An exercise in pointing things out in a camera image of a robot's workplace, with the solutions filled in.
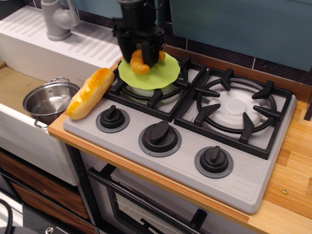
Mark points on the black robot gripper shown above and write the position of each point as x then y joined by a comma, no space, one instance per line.
138,26

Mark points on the orange toy croissant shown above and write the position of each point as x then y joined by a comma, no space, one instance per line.
137,63

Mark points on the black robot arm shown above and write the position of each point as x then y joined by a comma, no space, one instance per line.
137,29

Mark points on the light green plastic plate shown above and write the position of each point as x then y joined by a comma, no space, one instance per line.
161,75

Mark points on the yellow toy bread loaf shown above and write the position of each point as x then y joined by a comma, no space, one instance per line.
90,94

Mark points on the small stainless steel pot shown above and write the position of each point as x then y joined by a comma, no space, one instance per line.
47,102

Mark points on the white toy sink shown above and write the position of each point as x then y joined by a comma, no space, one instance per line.
28,59

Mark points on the black left burner grate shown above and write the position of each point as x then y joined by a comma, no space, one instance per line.
162,103

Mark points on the black burner grate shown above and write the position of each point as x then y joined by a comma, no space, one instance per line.
258,140
162,103

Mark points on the black left stove knob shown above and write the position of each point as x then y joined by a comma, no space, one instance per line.
112,120

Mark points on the black stove knob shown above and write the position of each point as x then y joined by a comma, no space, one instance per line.
214,162
160,139
112,120

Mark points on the grey toy faucet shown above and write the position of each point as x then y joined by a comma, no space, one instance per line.
59,22

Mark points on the black middle stove knob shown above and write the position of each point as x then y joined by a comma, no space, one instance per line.
160,139

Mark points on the white right burner cap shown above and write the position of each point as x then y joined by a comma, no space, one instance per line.
233,104

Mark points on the grey toy stove top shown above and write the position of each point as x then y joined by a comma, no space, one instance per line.
243,188

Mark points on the black right stove knob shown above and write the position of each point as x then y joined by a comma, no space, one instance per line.
214,162

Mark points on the black right burner grate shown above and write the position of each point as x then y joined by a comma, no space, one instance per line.
258,140

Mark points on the toy oven door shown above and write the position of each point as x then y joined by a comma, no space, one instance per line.
138,207

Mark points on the wood grain drawer front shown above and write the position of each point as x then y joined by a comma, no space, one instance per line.
46,193

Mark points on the black oven door handle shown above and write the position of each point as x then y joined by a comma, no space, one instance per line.
191,228

